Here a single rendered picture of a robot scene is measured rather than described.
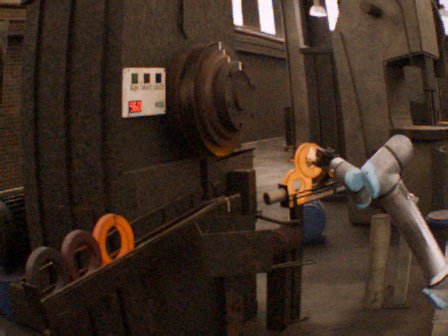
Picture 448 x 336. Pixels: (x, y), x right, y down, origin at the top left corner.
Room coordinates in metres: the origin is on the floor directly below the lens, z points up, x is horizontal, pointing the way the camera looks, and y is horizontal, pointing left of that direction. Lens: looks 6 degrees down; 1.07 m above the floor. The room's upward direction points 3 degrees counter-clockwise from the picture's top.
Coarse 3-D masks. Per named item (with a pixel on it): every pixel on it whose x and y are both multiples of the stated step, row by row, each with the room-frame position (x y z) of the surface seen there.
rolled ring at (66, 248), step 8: (72, 232) 1.56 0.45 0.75; (80, 232) 1.57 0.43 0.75; (64, 240) 1.53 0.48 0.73; (72, 240) 1.53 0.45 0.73; (80, 240) 1.56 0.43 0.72; (88, 240) 1.60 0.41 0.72; (96, 240) 1.63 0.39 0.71; (64, 248) 1.51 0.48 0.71; (72, 248) 1.52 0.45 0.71; (88, 248) 1.63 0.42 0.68; (96, 248) 1.63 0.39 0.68; (64, 256) 1.50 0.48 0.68; (72, 256) 1.52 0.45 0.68; (96, 256) 1.63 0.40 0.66; (72, 264) 1.51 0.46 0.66; (96, 264) 1.62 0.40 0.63; (72, 272) 1.50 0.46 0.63; (88, 272) 1.61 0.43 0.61; (72, 280) 1.51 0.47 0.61
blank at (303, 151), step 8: (304, 144) 2.60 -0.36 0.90; (312, 144) 2.61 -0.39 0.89; (296, 152) 2.59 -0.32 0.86; (304, 152) 2.58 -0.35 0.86; (296, 160) 2.57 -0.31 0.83; (304, 160) 2.58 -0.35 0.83; (296, 168) 2.58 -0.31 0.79; (304, 168) 2.58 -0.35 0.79; (312, 168) 2.60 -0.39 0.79; (304, 176) 2.59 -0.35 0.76; (312, 176) 2.60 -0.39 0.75
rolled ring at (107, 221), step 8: (104, 216) 1.73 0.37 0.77; (112, 216) 1.73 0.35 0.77; (120, 216) 1.76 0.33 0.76; (104, 224) 1.69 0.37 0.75; (112, 224) 1.72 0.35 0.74; (120, 224) 1.76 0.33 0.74; (128, 224) 1.79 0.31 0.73; (96, 232) 1.68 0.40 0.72; (104, 232) 1.68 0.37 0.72; (120, 232) 1.79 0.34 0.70; (128, 232) 1.79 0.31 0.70; (104, 240) 1.68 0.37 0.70; (128, 240) 1.79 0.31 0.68; (104, 248) 1.68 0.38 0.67; (128, 248) 1.78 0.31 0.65; (104, 256) 1.67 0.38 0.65
